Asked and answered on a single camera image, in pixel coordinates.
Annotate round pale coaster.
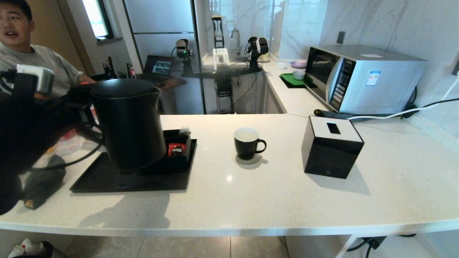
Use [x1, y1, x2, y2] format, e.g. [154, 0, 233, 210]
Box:
[231, 152, 262, 165]

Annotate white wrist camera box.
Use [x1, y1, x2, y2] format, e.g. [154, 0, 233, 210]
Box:
[16, 64, 55, 95]

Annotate black laptop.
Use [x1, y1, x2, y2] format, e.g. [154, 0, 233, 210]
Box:
[138, 54, 174, 81]

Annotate black rectangular serving tray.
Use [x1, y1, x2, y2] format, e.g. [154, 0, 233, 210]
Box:
[69, 139, 198, 193]

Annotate black compartment box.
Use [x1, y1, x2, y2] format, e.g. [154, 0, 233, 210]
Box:
[138, 129, 192, 175]

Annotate black upright bracket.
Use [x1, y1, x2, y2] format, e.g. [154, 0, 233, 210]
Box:
[212, 15, 226, 49]

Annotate dark grey cloth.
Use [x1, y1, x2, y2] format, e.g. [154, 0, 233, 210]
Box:
[22, 155, 67, 210]

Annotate black plug and cable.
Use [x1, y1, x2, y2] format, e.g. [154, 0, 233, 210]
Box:
[346, 235, 418, 258]

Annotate black power strip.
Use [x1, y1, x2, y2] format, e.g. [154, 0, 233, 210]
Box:
[313, 109, 395, 120]

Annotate black electric kettle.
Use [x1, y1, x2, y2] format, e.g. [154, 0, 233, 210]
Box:
[66, 79, 167, 174]

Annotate man in grey t-shirt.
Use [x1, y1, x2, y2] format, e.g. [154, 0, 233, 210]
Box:
[0, 0, 97, 99]

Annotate black microwave cable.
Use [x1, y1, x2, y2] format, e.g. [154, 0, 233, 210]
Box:
[403, 86, 459, 114]

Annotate red snack packet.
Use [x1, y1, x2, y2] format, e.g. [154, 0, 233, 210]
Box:
[167, 143, 186, 156]

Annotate silver microwave oven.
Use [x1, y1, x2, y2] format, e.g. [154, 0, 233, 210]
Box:
[304, 44, 428, 115]

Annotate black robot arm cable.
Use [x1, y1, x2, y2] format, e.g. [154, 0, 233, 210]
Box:
[30, 142, 104, 172]

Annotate green tray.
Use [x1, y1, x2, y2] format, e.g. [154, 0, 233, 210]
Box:
[280, 73, 316, 89]

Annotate bin with white rubbish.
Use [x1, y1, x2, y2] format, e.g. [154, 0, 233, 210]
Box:
[8, 238, 54, 258]

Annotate chrome faucet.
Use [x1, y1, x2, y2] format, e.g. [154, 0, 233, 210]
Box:
[231, 29, 242, 55]

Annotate dark framed window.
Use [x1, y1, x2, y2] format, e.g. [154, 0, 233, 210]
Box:
[82, 0, 115, 42]

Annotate black tissue box white lid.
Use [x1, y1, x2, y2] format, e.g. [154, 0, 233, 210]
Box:
[301, 116, 365, 179]

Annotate brown wooden desk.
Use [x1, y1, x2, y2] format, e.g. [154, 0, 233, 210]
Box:
[158, 77, 187, 90]

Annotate black white robot joint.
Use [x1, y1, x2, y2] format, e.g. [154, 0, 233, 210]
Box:
[245, 36, 269, 70]

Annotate black mug white inside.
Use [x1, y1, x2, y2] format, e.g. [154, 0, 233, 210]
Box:
[234, 127, 267, 160]

